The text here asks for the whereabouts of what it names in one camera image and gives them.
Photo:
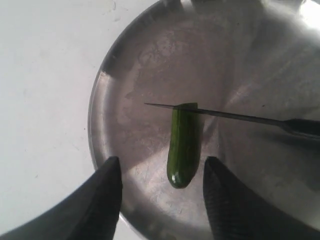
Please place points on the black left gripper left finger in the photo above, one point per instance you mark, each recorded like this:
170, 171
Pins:
89, 213

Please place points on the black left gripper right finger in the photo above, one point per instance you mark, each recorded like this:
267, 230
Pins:
235, 212

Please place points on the green cucumber piece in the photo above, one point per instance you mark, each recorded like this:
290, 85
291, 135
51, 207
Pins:
184, 148

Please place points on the black handled kitchen knife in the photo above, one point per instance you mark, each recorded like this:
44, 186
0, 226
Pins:
299, 127

